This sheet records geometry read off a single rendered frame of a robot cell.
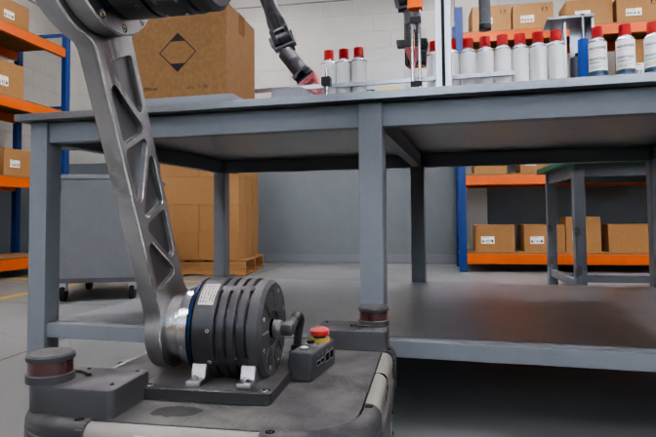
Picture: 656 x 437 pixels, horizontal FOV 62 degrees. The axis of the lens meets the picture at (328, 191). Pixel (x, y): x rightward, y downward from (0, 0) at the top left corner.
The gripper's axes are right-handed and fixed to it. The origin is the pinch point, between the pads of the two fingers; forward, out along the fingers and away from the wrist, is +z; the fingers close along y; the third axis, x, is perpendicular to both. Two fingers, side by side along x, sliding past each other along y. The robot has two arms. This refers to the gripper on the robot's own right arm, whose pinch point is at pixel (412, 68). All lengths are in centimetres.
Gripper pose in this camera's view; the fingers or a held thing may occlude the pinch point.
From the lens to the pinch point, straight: 191.3
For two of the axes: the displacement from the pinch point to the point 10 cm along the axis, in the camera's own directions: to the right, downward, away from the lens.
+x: -2.5, -0.4, -9.7
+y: -9.7, 0.1, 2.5
